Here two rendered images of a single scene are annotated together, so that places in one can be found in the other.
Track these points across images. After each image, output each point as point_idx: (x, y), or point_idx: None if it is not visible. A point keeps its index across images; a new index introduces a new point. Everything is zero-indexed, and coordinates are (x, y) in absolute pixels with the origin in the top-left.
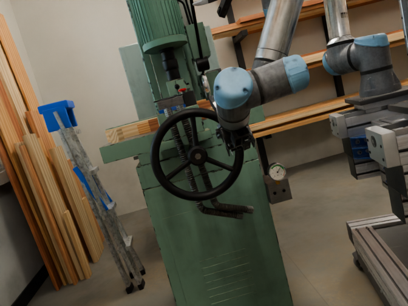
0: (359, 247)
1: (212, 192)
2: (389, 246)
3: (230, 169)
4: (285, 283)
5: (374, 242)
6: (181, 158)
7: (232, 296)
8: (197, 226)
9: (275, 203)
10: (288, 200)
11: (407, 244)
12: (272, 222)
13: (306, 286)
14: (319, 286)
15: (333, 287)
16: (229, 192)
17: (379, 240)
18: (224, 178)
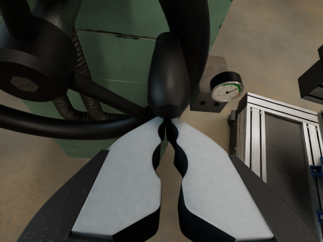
0: (242, 129)
1: (80, 135)
2: (266, 144)
3: (135, 117)
4: (164, 146)
5: (257, 137)
6: (1, 16)
7: (111, 143)
8: (77, 94)
9: (195, 110)
10: (213, 112)
11: (279, 151)
12: (180, 115)
13: (183, 121)
14: (192, 125)
15: (202, 131)
16: (137, 74)
17: (262, 136)
18: (137, 53)
